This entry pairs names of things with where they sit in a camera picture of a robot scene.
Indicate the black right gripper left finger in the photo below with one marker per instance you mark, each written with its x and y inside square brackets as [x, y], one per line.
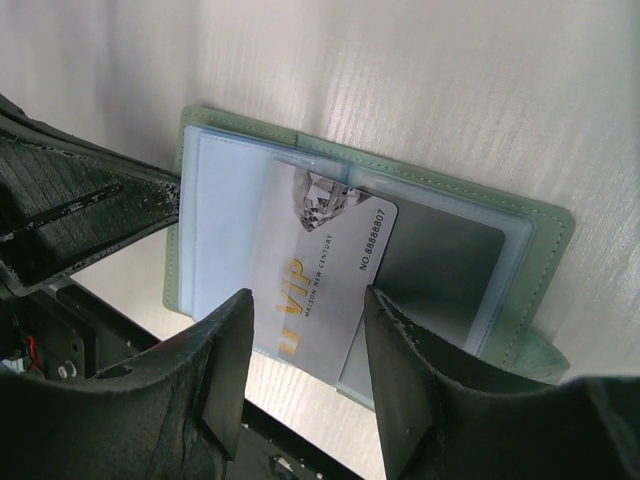
[171, 412]

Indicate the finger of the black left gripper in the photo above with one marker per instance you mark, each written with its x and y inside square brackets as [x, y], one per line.
[67, 203]

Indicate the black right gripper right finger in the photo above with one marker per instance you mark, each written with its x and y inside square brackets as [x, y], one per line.
[445, 414]

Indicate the dark grey chip card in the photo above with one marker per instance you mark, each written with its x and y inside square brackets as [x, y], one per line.
[437, 266]

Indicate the sage green leather card holder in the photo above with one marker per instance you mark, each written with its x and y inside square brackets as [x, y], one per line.
[223, 162]

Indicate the white card edge-on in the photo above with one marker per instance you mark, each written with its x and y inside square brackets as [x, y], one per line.
[318, 245]

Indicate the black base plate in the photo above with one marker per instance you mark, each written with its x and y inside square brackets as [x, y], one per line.
[69, 333]

